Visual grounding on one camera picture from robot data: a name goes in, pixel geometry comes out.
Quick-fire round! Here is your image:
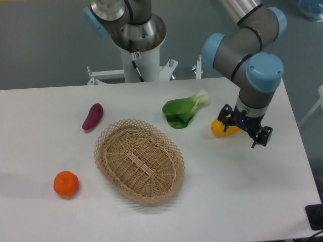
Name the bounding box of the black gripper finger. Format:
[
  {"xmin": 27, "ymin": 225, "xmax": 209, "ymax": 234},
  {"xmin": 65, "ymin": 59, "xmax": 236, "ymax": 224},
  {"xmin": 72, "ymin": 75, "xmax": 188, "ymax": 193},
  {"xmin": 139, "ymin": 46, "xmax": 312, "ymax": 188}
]
[
  {"xmin": 251, "ymin": 126, "xmax": 273, "ymax": 148},
  {"xmin": 218, "ymin": 104, "xmax": 234, "ymax": 132}
]

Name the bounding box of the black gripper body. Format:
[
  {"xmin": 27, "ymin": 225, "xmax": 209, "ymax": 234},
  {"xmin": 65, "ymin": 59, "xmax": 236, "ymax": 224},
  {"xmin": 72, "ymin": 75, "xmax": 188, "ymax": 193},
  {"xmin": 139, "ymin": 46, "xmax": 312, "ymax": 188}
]
[{"xmin": 231, "ymin": 105, "xmax": 265, "ymax": 138}]

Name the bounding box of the yellow mango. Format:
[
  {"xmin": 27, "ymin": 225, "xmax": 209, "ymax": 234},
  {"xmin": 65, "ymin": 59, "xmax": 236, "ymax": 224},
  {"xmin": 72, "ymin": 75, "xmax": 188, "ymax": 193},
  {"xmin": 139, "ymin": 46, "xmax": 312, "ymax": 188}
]
[{"xmin": 211, "ymin": 119, "xmax": 241, "ymax": 137}]

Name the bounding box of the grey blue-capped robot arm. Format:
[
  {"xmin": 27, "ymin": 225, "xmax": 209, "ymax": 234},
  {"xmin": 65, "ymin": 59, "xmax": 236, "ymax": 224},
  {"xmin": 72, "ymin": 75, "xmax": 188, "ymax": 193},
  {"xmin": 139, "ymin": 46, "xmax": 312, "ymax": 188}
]
[{"xmin": 83, "ymin": 1, "xmax": 287, "ymax": 146}]

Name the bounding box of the green bok choy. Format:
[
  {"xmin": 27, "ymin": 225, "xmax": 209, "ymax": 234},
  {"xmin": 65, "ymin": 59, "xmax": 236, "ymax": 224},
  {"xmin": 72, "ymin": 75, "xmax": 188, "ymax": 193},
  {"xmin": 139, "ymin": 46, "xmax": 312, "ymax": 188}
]
[{"xmin": 162, "ymin": 90, "xmax": 209, "ymax": 129}]

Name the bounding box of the black device at table edge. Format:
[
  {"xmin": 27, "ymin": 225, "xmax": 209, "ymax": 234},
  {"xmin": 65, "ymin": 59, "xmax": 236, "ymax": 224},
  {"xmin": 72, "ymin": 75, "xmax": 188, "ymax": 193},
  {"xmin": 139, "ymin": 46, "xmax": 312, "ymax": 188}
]
[{"xmin": 305, "ymin": 204, "xmax": 322, "ymax": 230}]

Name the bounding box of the woven wicker basket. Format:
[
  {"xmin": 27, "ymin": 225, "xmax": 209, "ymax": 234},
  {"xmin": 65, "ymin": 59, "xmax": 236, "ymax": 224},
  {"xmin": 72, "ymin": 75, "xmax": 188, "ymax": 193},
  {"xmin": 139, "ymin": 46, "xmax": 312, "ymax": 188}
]
[{"xmin": 94, "ymin": 119, "xmax": 185, "ymax": 204}]

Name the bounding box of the purple eggplant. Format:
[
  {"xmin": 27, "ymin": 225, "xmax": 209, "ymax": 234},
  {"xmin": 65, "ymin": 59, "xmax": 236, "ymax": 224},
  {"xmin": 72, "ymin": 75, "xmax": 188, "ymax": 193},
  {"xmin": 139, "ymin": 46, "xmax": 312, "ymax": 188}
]
[{"xmin": 82, "ymin": 103, "xmax": 103, "ymax": 131}]

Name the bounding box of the blue object top right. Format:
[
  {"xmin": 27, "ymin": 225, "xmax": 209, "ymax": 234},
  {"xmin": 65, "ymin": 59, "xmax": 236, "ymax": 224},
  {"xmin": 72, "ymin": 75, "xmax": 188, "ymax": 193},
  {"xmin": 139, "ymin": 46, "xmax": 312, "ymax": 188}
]
[{"xmin": 298, "ymin": 0, "xmax": 322, "ymax": 22}]

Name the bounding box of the orange tangerine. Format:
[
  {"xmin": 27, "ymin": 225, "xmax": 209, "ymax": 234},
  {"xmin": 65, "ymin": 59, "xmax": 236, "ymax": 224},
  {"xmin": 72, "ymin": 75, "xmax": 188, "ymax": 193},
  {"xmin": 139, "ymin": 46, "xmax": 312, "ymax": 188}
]
[{"xmin": 53, "ymin": 171, "xmax": 79, "ymax": 197}]

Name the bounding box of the white furniture frame right edge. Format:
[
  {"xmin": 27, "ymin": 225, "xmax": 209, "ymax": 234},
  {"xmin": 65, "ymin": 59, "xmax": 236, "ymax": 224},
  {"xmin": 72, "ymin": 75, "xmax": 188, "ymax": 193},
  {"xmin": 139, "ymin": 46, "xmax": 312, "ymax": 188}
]
[{"xmin": 298, "ymin": 85, "xmax": 322, "ymax": 128}]

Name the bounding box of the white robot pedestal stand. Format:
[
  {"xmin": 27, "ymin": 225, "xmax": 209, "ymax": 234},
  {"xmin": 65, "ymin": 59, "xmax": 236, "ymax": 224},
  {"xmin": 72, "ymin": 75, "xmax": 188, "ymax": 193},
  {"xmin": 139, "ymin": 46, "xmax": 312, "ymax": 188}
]
[{"xmin": 86, "ymin": 46, "xmax": 204, "ymax": 86}]

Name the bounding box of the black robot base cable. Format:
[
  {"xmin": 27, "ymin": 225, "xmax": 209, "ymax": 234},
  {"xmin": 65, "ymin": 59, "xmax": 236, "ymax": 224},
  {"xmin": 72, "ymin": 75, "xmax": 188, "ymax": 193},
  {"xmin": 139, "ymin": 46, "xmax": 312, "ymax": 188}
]
[{"xmin": 129, "ymin": 40, "xmax": 146, "ymax": 83}]

